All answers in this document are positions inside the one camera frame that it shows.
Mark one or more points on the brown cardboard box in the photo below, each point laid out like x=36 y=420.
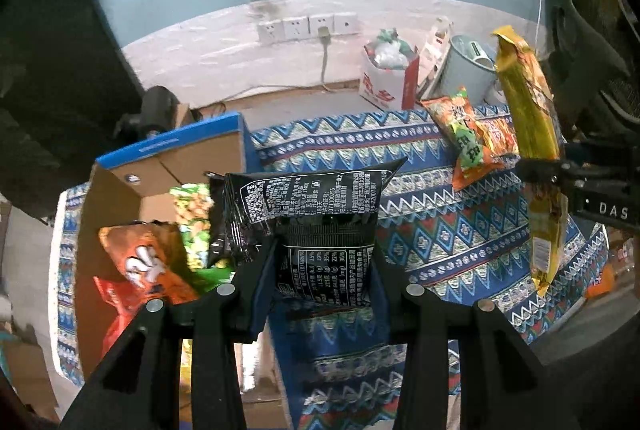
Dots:
x=25 y=380

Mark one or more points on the black round device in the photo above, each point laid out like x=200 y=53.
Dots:
x=152 y=112

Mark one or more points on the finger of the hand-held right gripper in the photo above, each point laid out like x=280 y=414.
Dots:
x=582 y=152
x=545 y=170

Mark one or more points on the dark hanging cloth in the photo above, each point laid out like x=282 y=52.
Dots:
x=50 y=84

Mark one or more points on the white wall socket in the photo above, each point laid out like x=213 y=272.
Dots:
x=315 y=22
x=346 y=23
x=297 y=29
x=271 y=31

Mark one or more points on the black snack packet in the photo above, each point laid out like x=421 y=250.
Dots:
x=320 y=230

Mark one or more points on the crumpled plastic bag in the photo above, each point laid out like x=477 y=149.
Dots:
x=392 y=52

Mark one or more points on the cardboard box with blue rim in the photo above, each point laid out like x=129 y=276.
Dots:
x=200 y=159

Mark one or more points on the patterned blue cloth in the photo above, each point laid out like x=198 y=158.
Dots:
x=440 y=230

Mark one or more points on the orange snack bag green label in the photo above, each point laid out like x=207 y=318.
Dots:
x=457 y=124

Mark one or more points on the yellow snack packet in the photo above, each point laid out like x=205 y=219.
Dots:
x=530 y=109

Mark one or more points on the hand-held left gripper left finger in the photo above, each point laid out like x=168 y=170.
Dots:
x=261 y=305

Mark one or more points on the orange object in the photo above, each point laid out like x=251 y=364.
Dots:
x=600 y=282

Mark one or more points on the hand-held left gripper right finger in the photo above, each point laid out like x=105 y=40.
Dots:
x=382 y=310

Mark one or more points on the red and white bag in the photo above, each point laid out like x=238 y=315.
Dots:
x=385 y=87

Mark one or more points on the orange snack bag white print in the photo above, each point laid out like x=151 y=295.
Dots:
x=145 y=260
x=497 y=137

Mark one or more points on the pale blue bucket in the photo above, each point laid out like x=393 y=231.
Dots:
x=465 y=74

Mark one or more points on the red snack packet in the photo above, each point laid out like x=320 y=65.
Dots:
x=117 y=305

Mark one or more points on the white and red carton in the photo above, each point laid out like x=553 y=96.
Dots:
x=435 y=47

